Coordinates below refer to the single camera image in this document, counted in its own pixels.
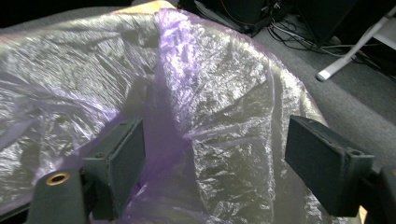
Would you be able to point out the purple plastic bag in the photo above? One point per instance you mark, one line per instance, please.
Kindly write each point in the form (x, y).
(218, 93)

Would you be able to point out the white metal stand frame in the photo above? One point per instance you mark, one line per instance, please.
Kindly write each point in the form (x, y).
(342, 60)

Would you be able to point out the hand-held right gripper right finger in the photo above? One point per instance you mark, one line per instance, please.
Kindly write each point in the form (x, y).
(327, 161)

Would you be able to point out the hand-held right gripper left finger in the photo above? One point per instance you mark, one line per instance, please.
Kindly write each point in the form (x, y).
(121, 161)

